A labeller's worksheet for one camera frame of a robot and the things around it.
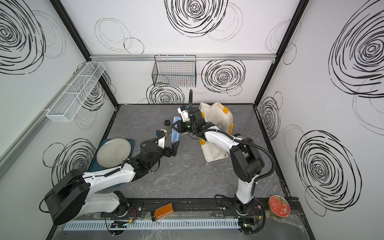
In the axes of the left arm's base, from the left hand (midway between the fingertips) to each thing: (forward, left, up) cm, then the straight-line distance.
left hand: (172, 140), depth 82 cm
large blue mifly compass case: (+2, -1, +2) cm, 3 cm away
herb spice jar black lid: (+16, +6, -5) cm, 18 cm away
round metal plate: (0, +41, -18) cm, 44 cm away
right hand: (+7, 0, +4) cm, 8 cm away
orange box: (-32, +1, -11) cm, 34 cm away
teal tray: (+7, +29, -15) cm, 34 cm away
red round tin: (-29, -54, -10) cm, 62 cm away
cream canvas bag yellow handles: (+21, -27, -1) cm, 34 cm away
